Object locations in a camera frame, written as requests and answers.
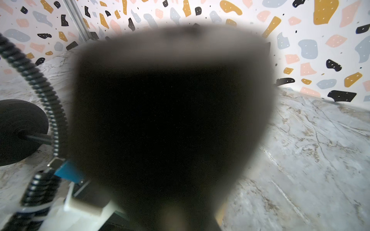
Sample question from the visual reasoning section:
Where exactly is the wooden plank block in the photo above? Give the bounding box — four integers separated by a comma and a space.
215, 202, 227, 227

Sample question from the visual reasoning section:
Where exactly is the black disc stand rod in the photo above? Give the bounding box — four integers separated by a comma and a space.
1, 99, 52, 166

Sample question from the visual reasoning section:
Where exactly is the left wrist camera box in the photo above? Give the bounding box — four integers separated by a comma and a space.
40, 157, 122, 231

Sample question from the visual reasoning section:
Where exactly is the black corrugated cable conduit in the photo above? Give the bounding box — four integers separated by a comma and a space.
0, 33, 70, 231

